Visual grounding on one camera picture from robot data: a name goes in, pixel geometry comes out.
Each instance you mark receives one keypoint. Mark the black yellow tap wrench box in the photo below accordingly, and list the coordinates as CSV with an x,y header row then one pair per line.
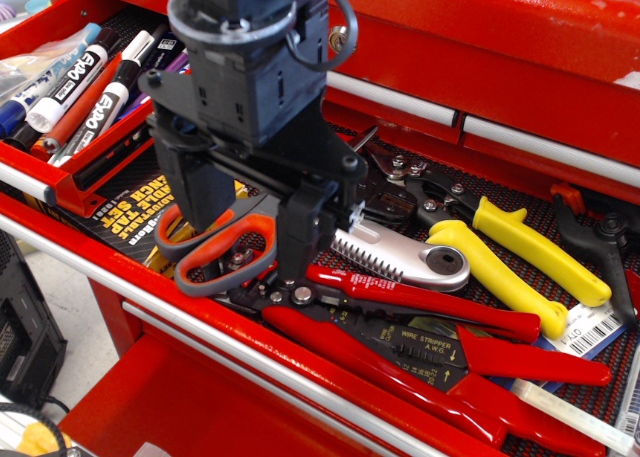
x,y
133,202

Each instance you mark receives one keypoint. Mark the blue Expo marker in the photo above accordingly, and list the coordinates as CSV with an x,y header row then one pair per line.
x,y
57,59

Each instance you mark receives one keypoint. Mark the red marker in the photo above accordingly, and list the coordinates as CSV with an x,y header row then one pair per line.
x,y
48,144

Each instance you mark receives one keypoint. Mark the purple pen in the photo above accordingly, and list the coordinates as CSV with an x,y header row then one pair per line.
x,y
178,65

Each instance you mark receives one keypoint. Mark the clear plastic tube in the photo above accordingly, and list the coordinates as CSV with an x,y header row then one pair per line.
x,y
580,420

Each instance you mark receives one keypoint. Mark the white barcode label card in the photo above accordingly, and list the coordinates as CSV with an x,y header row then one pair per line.
x,y
588,331

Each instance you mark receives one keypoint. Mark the silver chest lock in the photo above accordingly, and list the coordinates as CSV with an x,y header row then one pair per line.
x,y
338,38

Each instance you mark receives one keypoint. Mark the red flat wire stripper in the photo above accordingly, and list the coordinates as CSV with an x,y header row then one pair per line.
x,y
460,378

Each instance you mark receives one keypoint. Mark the white black Expo marker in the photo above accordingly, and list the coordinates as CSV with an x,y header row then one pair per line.
x,y
50,109

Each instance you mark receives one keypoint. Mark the yellow sponge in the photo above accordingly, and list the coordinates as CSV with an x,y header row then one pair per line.
x,y
37,440

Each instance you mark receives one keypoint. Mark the red black crimping pliers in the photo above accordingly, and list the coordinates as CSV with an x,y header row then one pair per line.
x,y
384,202

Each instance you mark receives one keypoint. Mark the red tool chest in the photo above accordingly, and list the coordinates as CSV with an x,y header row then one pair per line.
x,y
537,85

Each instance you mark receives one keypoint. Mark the silver folding saw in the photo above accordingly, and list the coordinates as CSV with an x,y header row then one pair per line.
x,y
393,256

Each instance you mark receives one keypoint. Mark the black orange pliers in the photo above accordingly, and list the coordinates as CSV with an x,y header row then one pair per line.
x,y
601,230

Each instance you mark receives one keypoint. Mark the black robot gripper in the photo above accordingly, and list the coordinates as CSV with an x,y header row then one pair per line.
x,y
250,109

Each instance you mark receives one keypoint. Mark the black electronic box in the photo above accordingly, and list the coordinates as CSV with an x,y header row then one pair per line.
x,y
32,345

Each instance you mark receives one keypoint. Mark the orange grey handled scissors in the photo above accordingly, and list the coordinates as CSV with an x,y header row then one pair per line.
x,y
250,215

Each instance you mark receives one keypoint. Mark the red automatic wire stripper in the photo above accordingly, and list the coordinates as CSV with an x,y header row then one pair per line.
x,y
298,308

